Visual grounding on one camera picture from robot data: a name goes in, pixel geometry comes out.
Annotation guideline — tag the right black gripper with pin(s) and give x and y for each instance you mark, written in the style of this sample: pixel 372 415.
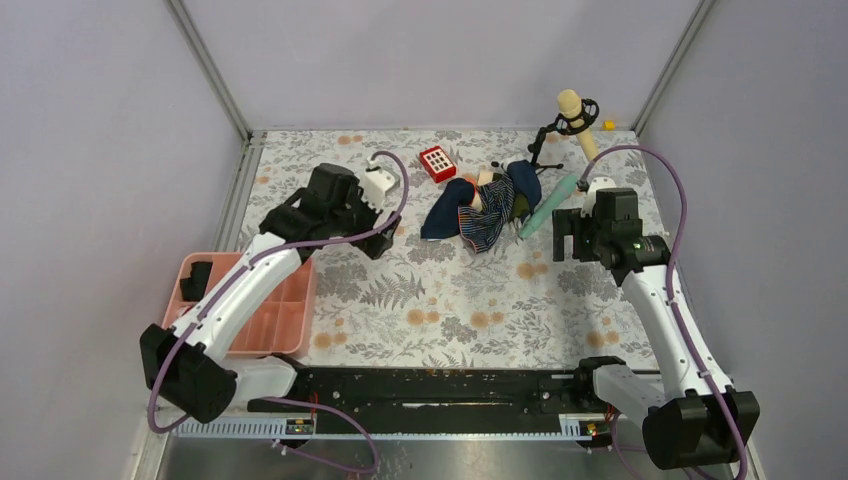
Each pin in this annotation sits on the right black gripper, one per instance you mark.
pixel 571 222

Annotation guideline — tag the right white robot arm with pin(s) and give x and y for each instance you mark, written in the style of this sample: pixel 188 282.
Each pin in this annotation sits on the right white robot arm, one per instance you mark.
pixel 697 417

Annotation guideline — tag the olive and beige garment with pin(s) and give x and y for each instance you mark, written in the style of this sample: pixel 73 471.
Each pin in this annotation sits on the olive and beige garment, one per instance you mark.
pixel 520 207

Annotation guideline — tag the red grid box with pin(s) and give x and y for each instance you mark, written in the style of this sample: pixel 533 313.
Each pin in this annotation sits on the red grid box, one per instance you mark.
pixel 438 164

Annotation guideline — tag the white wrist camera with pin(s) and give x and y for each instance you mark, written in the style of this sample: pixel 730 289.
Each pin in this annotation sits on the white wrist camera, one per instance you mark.
pixel 377 183
pixel 599 183

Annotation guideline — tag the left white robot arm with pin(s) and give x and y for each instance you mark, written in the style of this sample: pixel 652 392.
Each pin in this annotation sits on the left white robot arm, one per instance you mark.
pixel 186 363

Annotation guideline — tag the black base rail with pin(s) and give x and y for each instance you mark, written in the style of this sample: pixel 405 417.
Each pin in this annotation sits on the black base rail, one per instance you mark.
pixel 420 401

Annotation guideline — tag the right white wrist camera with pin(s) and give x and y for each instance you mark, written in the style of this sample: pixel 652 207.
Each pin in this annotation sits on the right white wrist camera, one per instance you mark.
pixel 599 183

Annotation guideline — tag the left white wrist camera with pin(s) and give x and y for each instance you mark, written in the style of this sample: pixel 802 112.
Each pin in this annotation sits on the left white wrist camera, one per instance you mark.
pixel 377 183

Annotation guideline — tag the mint green tube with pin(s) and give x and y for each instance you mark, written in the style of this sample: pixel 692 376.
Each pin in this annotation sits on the mint green tube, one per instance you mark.
pixel 563 190

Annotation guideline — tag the navy striped underwear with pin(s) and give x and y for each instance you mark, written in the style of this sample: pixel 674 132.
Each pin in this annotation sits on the navy striped underwear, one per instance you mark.
pixel 481 223

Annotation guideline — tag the beige microphone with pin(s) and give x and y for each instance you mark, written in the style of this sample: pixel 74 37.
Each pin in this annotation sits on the beige microphone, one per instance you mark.
pixel 579 115

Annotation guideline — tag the black item in tray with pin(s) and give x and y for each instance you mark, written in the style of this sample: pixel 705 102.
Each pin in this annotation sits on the black item in tray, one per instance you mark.
pixel 193 286

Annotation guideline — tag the floral table mat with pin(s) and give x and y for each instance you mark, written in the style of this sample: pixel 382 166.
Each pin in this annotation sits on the floral table mat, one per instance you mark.
pixel 436 303

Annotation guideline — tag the pink compartment tray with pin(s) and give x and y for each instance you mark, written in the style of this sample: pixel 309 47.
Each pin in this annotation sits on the pink compartment tray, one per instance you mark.
pixel 282 323

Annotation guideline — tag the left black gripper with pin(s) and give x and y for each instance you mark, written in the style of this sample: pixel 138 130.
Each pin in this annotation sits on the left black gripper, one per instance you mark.
pixel 375 245

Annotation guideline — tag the solid navy blue garment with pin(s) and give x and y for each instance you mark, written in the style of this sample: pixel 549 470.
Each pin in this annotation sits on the solid navy blue garment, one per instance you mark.
pixel 441 221

